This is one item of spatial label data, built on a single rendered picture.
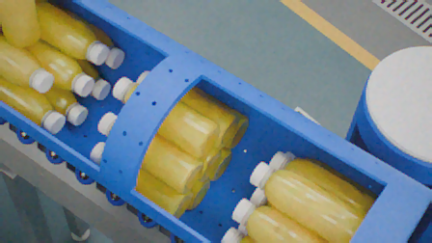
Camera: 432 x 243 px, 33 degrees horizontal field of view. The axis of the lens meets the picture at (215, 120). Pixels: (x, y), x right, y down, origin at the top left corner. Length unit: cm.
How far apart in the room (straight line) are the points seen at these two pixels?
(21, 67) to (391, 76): 70
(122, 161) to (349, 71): 174
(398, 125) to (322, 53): 146
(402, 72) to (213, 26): 149
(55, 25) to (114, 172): 33
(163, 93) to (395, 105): 49
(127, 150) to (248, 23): 179
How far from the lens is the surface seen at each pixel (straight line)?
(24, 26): 132
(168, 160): 119
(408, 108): 143
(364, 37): 292
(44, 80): 133
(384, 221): 106
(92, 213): 145
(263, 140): 134
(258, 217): 115
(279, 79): 272
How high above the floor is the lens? 216
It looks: 56 degrees down
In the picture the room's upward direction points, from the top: 4 degrees clockwise
